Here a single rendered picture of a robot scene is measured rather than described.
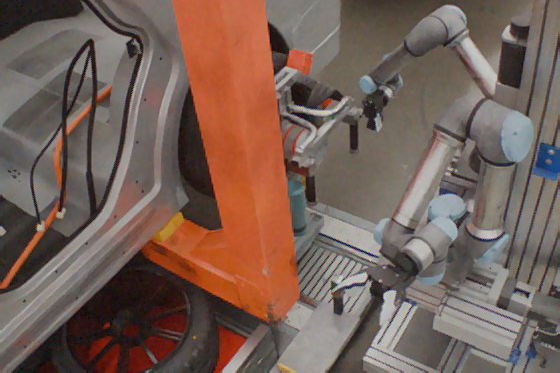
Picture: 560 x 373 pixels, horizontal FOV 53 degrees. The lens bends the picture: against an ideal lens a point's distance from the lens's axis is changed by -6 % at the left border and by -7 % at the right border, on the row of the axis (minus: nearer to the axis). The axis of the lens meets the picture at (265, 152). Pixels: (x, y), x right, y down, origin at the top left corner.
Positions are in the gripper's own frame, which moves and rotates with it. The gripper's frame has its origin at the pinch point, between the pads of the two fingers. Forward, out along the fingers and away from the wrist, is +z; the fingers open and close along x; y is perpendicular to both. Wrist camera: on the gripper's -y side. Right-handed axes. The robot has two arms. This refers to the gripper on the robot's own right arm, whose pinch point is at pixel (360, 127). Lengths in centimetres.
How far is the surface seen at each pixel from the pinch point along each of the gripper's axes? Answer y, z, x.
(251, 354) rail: -46, 89, 1
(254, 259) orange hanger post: 6, 81, 4
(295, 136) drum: 8.2, 25.2, -15.1
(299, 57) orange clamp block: 30.9, 6.0, -23.3
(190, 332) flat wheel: -33, 99, -18
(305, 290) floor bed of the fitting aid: -77, 35, -10
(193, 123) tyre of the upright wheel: 21, 49, -44
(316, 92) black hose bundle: 20.3, 10.8, -13.5
